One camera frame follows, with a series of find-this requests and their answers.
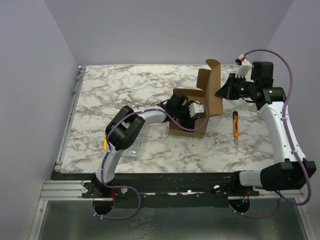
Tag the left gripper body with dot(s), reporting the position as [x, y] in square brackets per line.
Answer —
[182, 114]

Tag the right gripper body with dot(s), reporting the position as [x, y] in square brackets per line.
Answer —
[231, 87]

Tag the brown cardboard express box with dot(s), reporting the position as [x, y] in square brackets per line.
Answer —
[208, 83]

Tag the orange utility knife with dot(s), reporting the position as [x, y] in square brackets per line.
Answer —
[235, 127]

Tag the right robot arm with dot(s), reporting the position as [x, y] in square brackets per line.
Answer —
[290, 168]

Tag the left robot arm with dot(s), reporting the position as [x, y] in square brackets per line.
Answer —
[125, 127]

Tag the clear plastic screw box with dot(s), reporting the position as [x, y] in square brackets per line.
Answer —
[134, 150]

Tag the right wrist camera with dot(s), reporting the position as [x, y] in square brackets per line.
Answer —
[244, 66]

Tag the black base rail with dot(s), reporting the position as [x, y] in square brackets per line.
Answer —
[166, 190]

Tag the yellow handled screwdriver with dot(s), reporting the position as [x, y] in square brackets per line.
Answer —
[105, 142]

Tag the aluminium frame rail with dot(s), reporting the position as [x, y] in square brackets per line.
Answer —
[72, 190]

